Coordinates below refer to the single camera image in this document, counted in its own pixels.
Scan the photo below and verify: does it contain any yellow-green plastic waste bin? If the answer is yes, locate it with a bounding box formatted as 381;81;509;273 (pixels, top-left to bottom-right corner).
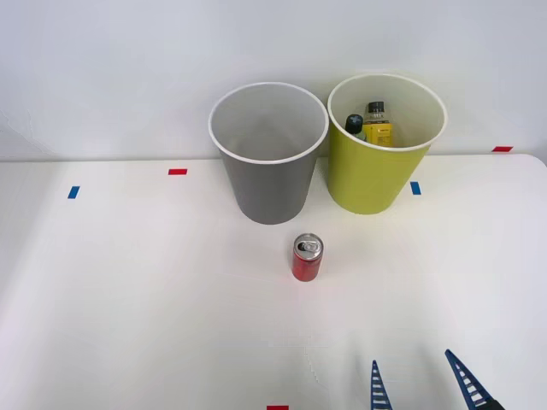
326;73;449;216

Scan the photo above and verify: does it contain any black cap green bottle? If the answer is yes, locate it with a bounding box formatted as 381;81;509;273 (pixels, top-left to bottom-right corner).
344;114;368;143

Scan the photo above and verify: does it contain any red drink can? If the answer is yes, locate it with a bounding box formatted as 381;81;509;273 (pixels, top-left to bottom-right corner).
292;232;325;283

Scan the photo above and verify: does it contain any grey plastic waste bin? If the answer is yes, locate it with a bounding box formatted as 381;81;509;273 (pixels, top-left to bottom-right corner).
208;81;330;226

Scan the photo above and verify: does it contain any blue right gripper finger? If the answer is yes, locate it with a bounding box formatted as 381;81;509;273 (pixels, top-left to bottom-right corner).
370;360;394;410
444;348;506;410

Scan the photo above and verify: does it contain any yellow label plastic bottle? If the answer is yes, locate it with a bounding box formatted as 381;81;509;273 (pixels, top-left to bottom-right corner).
362;101;394;149

